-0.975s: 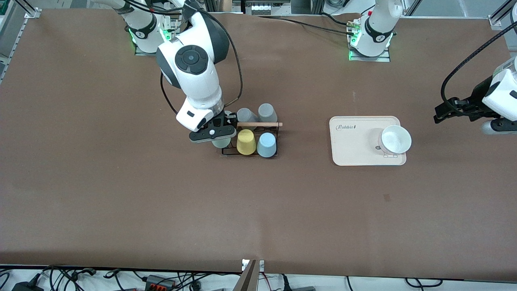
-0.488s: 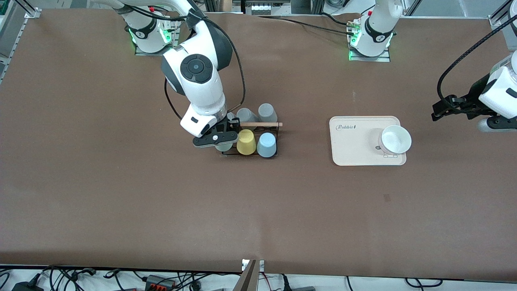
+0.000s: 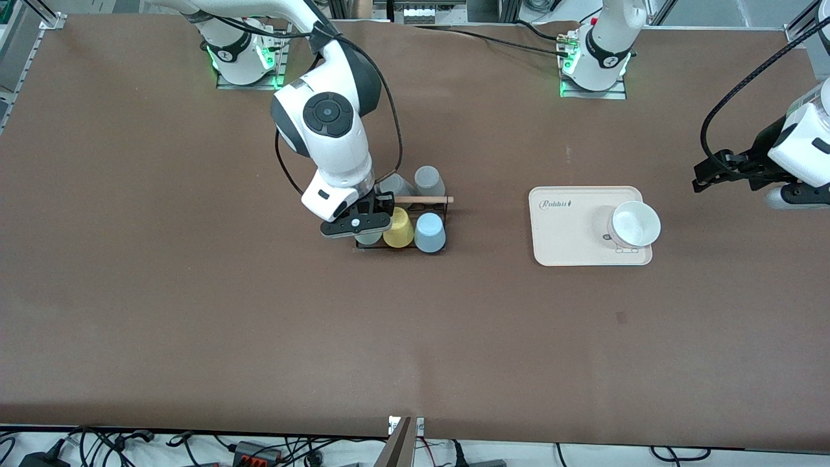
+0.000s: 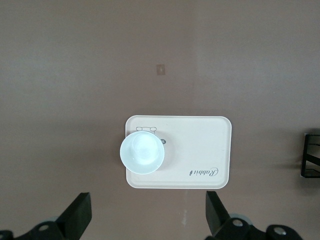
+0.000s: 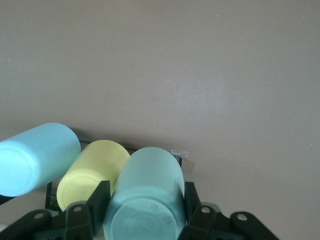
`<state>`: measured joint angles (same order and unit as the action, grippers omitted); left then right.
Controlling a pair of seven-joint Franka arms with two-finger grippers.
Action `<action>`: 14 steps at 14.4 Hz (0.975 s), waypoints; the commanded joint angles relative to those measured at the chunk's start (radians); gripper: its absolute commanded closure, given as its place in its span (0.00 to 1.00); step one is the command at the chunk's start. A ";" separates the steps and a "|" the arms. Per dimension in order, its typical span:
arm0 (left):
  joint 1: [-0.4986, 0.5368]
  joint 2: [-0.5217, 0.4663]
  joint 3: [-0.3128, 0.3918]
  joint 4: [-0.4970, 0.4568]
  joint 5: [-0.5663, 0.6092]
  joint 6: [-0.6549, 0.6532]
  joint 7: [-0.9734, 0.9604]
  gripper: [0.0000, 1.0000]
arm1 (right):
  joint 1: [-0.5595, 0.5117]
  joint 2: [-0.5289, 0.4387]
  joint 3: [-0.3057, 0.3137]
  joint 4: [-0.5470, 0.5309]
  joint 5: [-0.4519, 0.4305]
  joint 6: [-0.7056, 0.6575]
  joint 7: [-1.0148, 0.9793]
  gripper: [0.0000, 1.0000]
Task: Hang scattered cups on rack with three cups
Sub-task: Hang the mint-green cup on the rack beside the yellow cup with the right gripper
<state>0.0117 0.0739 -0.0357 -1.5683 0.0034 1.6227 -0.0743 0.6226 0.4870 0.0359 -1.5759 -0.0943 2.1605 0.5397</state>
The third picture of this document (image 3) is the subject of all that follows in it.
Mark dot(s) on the pale green cup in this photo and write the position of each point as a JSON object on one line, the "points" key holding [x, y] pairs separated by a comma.
{"points": [[369, 239]]}

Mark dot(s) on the light blue cup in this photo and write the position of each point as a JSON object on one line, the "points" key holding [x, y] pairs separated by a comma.
{"points": [[430, 235]]}

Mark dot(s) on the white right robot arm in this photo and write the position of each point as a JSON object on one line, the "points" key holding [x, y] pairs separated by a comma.
{"points": [[331, 117]]}

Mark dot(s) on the grey cup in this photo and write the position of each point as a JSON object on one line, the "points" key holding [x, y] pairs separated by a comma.
{"points": [[402, 188], [429, 180]]}

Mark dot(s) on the yellow cup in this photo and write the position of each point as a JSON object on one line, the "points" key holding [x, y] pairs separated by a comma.
{"points": [[401, 233]]}

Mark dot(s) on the white bowl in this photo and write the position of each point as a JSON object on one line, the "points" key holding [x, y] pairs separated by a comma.
{"points": [[635, 224]]}

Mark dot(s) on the beige rabbit print tray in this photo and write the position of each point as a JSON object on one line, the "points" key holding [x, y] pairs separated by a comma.
{"points": [[570, 233]]}

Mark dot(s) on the grey power strip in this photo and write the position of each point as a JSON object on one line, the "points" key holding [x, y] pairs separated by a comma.
{"points": [[425, 14]]}

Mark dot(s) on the black box with red connectors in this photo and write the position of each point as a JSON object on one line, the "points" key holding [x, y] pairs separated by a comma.
{"points": [[256, 453]]}

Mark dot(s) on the black power adapter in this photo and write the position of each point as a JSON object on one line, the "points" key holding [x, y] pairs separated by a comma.
{"points": [[45, 460]]}

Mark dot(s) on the aluminium frame rail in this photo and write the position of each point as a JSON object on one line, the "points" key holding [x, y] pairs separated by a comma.
{"points": [[27, 61], [796, 34]]}

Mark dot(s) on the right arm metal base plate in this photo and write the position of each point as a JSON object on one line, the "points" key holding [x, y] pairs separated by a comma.
{"points": [[249, 86]]}

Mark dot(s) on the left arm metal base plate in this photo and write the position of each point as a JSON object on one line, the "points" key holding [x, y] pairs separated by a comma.
{"points": [[593, 95]]}

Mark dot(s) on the white metal bracket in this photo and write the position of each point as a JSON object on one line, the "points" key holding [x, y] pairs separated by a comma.
{"points": [[419, 427]]}

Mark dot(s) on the grey wedge post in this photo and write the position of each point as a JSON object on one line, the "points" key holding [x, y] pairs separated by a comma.
{"points": [[397, 447]]}

